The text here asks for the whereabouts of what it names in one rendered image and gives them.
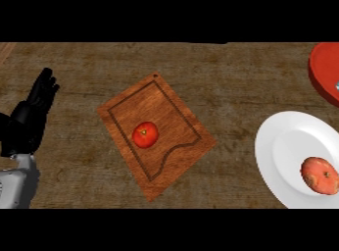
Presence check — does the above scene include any red plate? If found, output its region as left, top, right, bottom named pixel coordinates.
left=307, top=42, right=339, bottom=115

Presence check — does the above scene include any orange-red apple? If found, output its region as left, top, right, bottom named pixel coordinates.
left=301, top=156, right=339, bottom=196

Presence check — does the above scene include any red tomato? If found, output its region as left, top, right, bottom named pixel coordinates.
left=131, top=121, right=160, bottom=149

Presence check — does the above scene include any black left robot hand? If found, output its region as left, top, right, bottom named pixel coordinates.
left=0, top=67, right=61, bottom=158

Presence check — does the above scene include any brown wooden cutting board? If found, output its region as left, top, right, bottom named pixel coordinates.
left=97, top=72, right=218, bottom=203

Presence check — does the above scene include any white bowl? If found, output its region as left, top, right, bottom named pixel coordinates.
left=253, top=111, right=339, bottom=210

